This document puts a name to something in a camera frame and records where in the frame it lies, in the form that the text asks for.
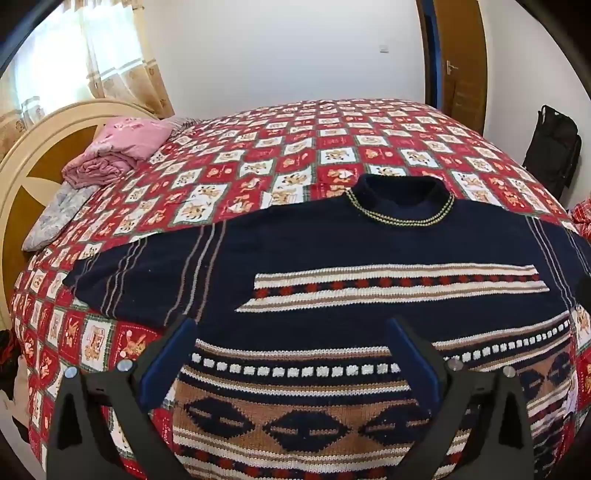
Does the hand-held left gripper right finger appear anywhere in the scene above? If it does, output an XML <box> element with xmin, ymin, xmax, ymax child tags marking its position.
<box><xmin>385</xmin><ymin>318</ymin><xmax>537</xmax><ymax>480</ymax></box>

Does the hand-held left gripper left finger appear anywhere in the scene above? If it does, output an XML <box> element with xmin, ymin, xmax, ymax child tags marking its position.
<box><xmin>48</xmin><ymin>318</ymin><xmax>199</xmax><ymax>480</ymax></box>

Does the navy patterned knit sweater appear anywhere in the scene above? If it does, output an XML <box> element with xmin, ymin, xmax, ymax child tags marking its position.
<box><xmin>62</xmin><ymin>173</ymin><xmax>591</xmax><ymax>480</ymax></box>

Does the dark red black cloth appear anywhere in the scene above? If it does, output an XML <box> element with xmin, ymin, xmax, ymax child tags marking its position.
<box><xmin>0</xmin><ymin>328</ymin><xmax>25</xmax><ymax>402</ymax></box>

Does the grey floral pillow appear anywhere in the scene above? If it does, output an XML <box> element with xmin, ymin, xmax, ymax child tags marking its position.
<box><xmin>21</xmin><ymin>182</ymin><xmax>100</xmax><ymax>252</ymax></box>

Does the pink folded blanket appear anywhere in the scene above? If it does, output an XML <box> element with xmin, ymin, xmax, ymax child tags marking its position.
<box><xmin>62</xmin><ymin>116</ymin><xmax>175</xmax><ymax>188</ymax></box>

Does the red checked cloth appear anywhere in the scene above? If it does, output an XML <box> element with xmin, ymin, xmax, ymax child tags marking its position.
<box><xmin>568</xmin><ymin>194</ymin><xmax>591</xmax><ymax>237</ymax></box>

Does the red checked printed bedspread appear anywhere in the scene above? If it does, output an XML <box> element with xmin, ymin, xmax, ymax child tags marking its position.
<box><xmin>9</xmin><ymin>97</ymin><xmax>591</xmax><ymax>464</ymax></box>

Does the cream wooden bed headboard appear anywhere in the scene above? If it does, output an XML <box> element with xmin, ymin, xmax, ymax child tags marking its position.
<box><xmin>0</xmin><ymin>98</ymin><xmax>160</xmax><ymax>335</ymax></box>

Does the black bag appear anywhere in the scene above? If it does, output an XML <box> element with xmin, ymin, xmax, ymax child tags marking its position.
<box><xmin>522</xmin><ymin>105</ymin><xmax>583</xmax><ymax>200</ymax></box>

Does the brown wooden door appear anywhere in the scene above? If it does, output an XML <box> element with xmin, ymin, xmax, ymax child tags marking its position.
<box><xmin>416</xmin><ymin>0</ymin><xmax>489</xmax><ymax>136</ymax></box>

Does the cream patterned curtain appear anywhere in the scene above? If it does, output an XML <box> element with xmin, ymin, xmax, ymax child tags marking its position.
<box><xmin>0</xmin><ymin>0</ymin><xmax>175</xmax><ymax>139</ymax></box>

